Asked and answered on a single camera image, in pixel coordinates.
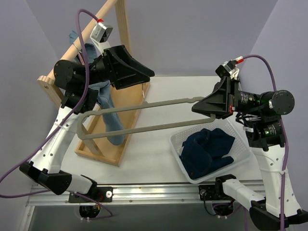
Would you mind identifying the grey metal hanger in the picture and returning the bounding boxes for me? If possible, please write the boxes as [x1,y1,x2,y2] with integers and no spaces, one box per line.
[77,83,217,140]

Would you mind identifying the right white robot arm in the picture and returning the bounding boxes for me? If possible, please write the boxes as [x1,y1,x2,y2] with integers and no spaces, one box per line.
[192,77,308,231]

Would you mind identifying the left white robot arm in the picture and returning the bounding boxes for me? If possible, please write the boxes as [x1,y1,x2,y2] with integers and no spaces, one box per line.
[19,45,154,202]

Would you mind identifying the wooden clothes rack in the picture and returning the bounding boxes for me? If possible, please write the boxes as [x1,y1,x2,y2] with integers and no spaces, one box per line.
[36,0,151,167]

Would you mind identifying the white plastic basket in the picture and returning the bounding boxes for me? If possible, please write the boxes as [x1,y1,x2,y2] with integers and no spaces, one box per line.
[169,119,253,184]

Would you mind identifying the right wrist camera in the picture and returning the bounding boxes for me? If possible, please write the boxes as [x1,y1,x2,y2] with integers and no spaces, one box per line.
[215,56,244,80]

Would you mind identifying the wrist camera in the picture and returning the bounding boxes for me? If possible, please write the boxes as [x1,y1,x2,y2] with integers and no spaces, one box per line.
[90,19,113,53]
[215,56,244,80]

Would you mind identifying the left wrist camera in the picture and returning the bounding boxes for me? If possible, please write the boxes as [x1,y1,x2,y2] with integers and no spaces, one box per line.
[90,19,113,53]

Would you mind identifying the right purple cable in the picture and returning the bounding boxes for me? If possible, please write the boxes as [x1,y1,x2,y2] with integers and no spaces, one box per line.
[242,54,289,231]

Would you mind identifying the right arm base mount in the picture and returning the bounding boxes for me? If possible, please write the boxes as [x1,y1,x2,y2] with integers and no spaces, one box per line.
[198,184,242,219]

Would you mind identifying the aluminium rail frame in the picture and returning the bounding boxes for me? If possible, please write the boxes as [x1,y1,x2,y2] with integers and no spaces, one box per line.
[18,77,295,231]

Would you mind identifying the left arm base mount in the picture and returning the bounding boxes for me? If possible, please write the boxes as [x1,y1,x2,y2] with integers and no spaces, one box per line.
[68,186,114,220]

